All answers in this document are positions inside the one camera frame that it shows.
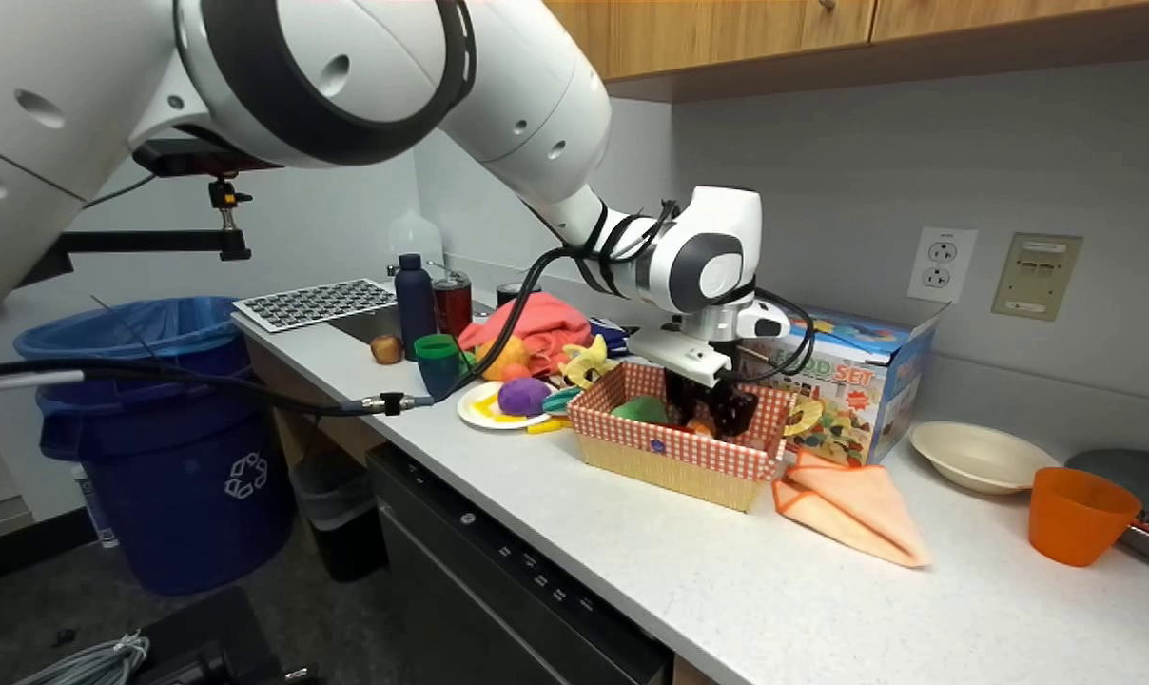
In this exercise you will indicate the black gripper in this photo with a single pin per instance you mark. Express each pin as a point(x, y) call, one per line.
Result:
point(728, 406)

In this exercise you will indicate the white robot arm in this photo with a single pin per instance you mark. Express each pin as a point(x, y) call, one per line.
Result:
point(358, 80)

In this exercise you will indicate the green plush toy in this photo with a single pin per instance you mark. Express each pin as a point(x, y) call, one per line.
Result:
point(646, 408)

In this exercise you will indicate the red checkered basket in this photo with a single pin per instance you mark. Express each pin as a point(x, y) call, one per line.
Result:
point(689, 463)

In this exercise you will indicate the blue toy food box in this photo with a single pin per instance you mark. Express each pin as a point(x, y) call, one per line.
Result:
point(854, 393)

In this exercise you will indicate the yellow banana plush toy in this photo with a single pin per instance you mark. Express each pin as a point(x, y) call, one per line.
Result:
point(586, 364)

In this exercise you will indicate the purple plush toy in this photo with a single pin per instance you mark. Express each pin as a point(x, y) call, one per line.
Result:
point(524, 397)

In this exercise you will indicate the orange folded napkin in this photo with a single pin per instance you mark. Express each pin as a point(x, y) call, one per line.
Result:
point(859, 507)

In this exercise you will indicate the pink cloth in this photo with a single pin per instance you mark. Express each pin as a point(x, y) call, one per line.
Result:
point(549, 328)

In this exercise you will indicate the white paper plate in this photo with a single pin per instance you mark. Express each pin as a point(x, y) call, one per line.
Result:
point(480, 408)

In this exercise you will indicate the beige ceramic bowl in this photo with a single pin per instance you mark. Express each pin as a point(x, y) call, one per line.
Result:
point(978, 457)

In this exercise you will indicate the green plastic cup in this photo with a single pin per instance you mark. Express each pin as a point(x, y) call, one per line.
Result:
point(440, 364)

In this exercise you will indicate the dark red cup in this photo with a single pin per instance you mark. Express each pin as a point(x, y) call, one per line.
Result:
point(456, 303)

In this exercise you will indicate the dark blue bottle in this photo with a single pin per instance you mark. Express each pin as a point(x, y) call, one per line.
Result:
point(417, 298)

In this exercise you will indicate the orange plastic cup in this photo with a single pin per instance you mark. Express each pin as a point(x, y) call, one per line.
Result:
point(1073, 515)

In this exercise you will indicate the wooden upper cabinet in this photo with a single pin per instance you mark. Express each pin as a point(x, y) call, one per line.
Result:
point(759, 47)

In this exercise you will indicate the small black trash bin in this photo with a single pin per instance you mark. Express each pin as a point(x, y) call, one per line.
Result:
point(336, 497)

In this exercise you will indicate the white dish rack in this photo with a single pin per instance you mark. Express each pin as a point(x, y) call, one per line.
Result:
point(310, 306)

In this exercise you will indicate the blue recycling bin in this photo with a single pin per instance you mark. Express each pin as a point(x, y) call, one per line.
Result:
point(187, 474)

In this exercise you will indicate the white wall outlet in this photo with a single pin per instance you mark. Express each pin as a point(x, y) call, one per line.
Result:
point(940, 264)

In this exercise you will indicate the beige wall switch plate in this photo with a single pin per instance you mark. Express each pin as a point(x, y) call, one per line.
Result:
point(1035, 276)

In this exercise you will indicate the black camera on stand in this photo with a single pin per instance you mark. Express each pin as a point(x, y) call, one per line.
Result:
point(164, 162)

